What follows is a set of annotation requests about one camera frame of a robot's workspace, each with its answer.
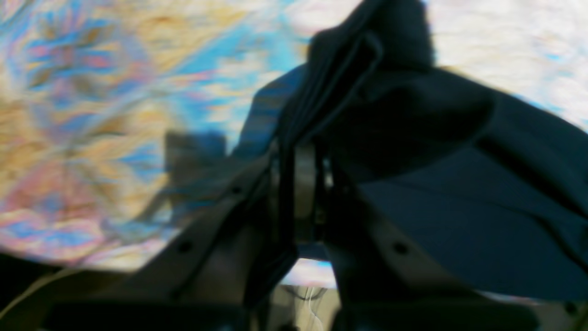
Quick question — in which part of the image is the black T-shirt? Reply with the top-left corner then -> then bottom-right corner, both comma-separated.
233,0 -> 587,300

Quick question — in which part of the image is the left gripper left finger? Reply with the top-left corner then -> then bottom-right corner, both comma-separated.
41,143 -> 299,331

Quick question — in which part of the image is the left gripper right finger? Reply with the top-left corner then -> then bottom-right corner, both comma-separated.
312,143 -> 540,331

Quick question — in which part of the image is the patterned tablecloth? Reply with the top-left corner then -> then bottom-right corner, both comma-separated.
1,0 -> 587,297

